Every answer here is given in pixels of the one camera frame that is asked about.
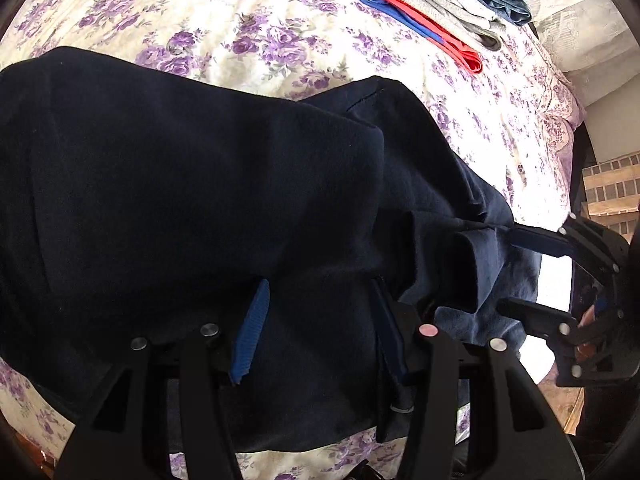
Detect person's right hand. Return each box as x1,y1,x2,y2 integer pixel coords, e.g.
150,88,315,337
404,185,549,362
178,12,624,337
575,305,608,361

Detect folded grey garment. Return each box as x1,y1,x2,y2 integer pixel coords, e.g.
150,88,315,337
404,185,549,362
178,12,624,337
356,0,505,52

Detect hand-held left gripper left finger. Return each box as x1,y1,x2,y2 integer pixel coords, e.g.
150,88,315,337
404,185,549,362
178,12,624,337
52,279,273,480

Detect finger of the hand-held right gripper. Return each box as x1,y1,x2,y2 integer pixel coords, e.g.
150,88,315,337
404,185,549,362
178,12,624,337
496,296,583,353
509,212,626,273

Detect purple floral bedspread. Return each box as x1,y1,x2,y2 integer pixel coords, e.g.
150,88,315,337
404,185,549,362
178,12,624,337
0,0,587,480

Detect white lace pillow cover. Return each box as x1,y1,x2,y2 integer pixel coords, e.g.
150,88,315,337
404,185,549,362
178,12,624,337
529,0,610,72

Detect navy blue pants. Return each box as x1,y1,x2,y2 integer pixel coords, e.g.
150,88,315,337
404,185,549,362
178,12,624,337
0,46,546,453

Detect folded red and blue garment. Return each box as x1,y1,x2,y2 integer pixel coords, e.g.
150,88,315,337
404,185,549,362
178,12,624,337
352,0,484,74

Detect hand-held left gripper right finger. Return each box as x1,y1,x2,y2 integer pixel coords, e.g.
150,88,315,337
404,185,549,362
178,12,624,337
370,276,586,480

